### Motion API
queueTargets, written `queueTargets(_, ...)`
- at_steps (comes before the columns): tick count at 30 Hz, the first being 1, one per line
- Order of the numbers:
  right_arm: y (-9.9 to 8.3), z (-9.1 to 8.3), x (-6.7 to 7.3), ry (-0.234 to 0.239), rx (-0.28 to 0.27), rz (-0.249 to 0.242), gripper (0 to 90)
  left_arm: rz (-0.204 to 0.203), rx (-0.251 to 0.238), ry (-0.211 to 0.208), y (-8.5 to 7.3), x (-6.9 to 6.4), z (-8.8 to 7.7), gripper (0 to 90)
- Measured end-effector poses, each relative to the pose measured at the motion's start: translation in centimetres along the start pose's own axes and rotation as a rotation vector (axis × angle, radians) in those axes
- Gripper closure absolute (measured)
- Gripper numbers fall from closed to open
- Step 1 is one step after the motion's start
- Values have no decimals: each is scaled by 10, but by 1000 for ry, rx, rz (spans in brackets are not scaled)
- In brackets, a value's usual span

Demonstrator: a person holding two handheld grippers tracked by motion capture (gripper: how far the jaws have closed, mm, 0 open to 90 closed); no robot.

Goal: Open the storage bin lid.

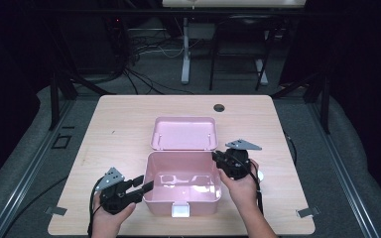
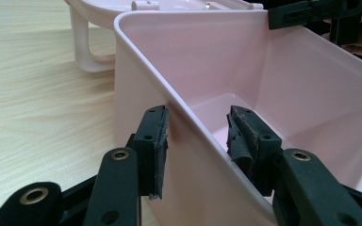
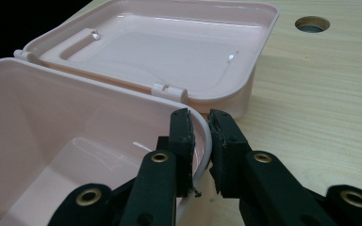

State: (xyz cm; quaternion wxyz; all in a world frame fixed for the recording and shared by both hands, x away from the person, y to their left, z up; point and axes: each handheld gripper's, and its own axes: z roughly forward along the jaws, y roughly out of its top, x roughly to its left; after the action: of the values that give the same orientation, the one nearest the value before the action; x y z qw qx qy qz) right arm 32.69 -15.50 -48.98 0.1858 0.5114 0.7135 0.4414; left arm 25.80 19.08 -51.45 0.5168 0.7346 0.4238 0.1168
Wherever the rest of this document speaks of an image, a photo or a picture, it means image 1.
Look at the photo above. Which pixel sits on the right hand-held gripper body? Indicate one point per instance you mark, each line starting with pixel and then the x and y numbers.
pixel 236 163

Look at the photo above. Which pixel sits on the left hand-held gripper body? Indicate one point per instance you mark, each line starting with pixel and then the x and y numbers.
pixel 115 196

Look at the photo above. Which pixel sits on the small white round jar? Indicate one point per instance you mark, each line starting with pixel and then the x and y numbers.
pixel 261 175

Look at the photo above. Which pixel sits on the pink storage box with lid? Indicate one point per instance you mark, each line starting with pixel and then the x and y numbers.
pixel 182 185

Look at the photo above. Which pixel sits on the person's left hand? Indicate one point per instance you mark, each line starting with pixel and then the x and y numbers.
pixel 107 219

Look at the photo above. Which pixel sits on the person's right hand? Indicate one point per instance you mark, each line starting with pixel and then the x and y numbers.
pixel 243 193

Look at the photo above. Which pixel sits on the grey metal tab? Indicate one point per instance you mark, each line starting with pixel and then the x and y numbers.
pixel 56 211
pixel 307 212

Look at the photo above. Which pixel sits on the black metal stand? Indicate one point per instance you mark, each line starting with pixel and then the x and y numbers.
pixel 325 102
pixel 54 99

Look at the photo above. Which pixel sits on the black chair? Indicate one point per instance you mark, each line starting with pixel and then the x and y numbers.
pixel 241 39

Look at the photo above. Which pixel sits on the dark equipment rack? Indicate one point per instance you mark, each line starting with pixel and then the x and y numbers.
pixel 92 43

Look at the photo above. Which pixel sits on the white desk with legs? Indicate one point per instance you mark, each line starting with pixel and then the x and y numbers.
pixel 233 3

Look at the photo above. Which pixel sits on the grey metal floor rail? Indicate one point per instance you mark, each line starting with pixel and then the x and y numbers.
pixel 29 172
pixel 344 178

